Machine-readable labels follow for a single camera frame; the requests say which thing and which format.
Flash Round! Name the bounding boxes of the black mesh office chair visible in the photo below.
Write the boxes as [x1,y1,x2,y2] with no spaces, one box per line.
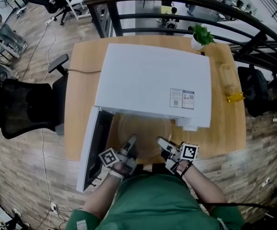
[0,54,70,140]

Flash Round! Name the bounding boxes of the black backpack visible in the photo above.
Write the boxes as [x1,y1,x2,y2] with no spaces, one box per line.
[237,64,277,118]

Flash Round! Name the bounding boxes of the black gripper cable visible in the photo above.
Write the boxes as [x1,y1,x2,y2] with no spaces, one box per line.
[195,198,277,213]

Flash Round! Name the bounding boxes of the black metal railing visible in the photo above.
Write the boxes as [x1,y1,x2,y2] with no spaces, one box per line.
[82,0,277,75]

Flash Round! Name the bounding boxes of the white floor cable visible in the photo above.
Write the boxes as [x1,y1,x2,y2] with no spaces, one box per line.
[39,20,57,205]

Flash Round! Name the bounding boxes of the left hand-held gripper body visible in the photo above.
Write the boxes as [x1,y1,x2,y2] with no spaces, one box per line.
[98,147,139,176]

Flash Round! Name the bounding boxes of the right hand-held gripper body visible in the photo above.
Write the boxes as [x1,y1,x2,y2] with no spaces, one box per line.
[160,142,199,175]

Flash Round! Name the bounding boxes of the green plant in white pot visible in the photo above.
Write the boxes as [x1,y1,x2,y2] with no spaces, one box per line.
[191,23,217,51]

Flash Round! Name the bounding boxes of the white wristband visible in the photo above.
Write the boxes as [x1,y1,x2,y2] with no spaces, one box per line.
[109,170,124,179]

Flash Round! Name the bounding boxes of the clear glass turntable plate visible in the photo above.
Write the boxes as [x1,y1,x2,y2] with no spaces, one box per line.
[117,113,173,158]

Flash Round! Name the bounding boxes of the person's left forearm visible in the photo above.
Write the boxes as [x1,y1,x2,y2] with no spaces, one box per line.
[81,163,130,222]

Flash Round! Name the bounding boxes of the black swivel office chair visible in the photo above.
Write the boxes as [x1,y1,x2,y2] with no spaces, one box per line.
[26,0,75,26]

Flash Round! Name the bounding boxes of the person's green shirt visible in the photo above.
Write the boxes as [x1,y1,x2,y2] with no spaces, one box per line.
[65,173,246,230]

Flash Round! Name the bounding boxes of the black microwave power cable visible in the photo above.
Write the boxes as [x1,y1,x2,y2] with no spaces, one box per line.
[67,68,102,75]

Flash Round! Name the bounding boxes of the person's right forearm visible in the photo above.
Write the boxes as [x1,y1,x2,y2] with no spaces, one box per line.
[176,160,228,213]

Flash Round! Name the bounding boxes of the clear bottle with yellow liquid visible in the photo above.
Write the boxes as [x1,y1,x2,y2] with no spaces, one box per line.
[218,63,245,104]

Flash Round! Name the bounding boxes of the white microwave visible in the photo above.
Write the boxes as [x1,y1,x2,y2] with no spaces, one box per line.
[77,43,212,193]

